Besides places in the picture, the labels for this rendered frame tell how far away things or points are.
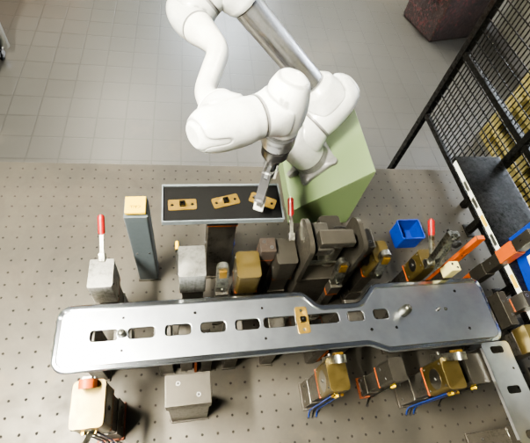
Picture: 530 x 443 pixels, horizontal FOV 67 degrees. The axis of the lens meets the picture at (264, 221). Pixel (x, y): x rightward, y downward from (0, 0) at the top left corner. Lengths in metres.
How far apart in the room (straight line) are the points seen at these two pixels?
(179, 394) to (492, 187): 1.43
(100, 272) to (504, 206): 1.51
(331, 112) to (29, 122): 2.29
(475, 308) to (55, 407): 1.41
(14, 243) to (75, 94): 1.84
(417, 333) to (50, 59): 3.33
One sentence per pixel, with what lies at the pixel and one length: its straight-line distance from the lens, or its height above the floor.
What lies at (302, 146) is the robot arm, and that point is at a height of 1.06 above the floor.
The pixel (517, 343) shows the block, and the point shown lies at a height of 1.00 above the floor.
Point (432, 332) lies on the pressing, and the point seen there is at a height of 1.00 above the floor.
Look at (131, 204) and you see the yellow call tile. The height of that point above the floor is 1.16.
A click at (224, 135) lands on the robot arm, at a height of 1.56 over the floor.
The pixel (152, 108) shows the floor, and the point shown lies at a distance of 3.26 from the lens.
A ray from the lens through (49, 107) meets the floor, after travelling 3.37.
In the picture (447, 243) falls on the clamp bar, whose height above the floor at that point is 1.17.
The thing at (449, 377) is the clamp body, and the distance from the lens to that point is 1.35.
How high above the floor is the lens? 2.16
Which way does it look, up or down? 56 degrees down
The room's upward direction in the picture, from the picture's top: 15 degrees clockwise
